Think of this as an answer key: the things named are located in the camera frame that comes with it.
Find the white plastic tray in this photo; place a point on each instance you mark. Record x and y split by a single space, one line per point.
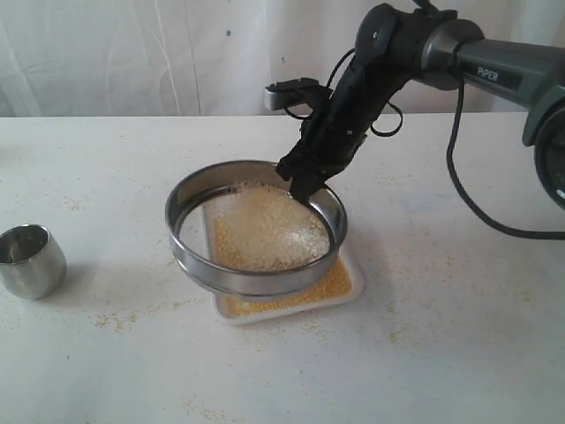
342 283

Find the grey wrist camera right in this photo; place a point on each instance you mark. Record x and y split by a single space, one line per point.
291 93

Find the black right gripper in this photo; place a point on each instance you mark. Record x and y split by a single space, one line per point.
333 138

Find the yellow granular powder pile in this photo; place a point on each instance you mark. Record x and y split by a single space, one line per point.
270 212

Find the round stainless steel sieve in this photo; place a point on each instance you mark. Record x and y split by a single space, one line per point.
188 232

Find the white curtain backdrop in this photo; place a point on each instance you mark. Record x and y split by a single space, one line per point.
164 58

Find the stainless steel cup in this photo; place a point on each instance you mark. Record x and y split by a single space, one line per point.
33 264

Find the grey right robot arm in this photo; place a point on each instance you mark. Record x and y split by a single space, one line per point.
435 48

